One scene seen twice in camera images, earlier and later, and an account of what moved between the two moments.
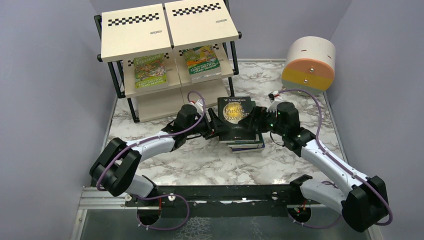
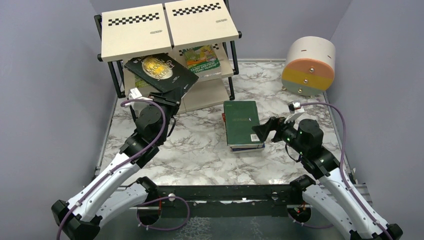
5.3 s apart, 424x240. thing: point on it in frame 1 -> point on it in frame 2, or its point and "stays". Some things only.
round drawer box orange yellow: x=310 y=64 stays
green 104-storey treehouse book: x=201 y=59 stays
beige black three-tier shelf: x=160 y=55 stays
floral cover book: x=206 y=76 stays
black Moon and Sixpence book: x=230 y=110 -> x=162 y=72
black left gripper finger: x=219 y=126 -> x=173 y=96
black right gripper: x=255 y=117 -> x=276 y=127
